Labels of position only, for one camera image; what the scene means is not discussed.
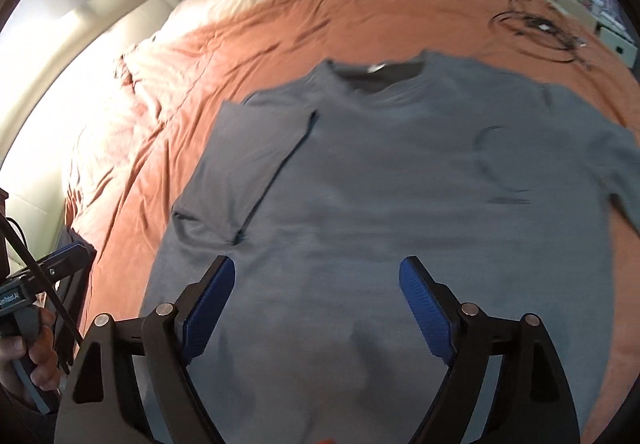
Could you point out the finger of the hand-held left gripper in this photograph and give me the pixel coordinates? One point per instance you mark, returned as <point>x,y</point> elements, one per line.
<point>65,260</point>

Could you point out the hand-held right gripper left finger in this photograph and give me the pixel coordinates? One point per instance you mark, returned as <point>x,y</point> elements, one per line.
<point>210,311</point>

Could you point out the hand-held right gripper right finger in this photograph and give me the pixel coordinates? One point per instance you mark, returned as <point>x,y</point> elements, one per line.
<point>425,311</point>

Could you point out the grey t-shirt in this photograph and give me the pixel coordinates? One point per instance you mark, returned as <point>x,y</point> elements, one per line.
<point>375,174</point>

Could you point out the person's left hand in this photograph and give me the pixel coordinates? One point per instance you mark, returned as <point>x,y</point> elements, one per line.
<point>45,354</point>

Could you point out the cream padded headboard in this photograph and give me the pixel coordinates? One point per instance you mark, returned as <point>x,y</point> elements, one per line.
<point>75,49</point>

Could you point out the orange blanket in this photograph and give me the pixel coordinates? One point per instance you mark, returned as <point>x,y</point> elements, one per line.
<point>200,74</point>

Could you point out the white nightstand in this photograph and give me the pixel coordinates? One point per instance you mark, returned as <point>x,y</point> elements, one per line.
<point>617,44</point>

